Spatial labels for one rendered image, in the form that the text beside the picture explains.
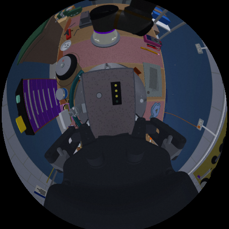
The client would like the white bracket block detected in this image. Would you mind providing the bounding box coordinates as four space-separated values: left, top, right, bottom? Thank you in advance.
59 109 73 129

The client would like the olive pegboard panel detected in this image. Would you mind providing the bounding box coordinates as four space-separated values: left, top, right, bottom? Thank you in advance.
192 114 228 189

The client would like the dark grey box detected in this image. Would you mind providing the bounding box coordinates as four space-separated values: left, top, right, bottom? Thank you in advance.
79 10 93 29

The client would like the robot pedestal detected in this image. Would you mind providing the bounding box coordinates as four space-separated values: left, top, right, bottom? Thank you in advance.
90 29 121 48

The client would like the black rimmed grey suction cup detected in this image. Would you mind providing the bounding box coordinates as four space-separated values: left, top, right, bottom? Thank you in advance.
55 54 78 81

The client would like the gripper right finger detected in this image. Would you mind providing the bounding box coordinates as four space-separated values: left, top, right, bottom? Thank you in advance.
132 117 187 154

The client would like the teal hose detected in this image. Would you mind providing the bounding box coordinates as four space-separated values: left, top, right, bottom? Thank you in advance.
69 70 85 128

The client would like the grey speckled lifter head housing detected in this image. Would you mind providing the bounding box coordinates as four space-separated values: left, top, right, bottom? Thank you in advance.
81 68 136 138

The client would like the blue banded grey tin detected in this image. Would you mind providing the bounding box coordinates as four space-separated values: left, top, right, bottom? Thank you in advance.
55 87 68 101

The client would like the green brown cabinet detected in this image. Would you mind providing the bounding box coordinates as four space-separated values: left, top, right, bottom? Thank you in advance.
17 16 63 66

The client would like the white blue paper label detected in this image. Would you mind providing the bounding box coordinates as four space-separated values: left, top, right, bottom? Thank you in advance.
33 185 48 199

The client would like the blue rag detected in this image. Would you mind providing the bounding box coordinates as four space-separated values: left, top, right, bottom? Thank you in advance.
151 102 161 120

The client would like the pink mat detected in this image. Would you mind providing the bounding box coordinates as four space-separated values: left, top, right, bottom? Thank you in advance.
61 14 165 120

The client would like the white round parts dish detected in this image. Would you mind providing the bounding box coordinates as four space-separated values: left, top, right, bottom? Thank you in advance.
60 40 72 52

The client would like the blue white shelf unit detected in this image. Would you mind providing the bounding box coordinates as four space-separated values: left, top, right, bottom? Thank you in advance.
151 5 172 33

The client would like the purple multimeter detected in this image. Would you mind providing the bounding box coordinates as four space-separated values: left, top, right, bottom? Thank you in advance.
143 34 163 48

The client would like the purple tool chest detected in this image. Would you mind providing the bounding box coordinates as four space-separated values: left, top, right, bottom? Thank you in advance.
15 78 62 136

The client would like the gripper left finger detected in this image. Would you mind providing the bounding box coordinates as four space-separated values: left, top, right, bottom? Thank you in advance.
44 120 95 164

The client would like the yellow pencil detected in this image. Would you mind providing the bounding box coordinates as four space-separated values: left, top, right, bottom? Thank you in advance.
140 46 161 56

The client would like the yellow block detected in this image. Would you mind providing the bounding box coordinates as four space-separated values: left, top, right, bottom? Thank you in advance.
15 115 27 134

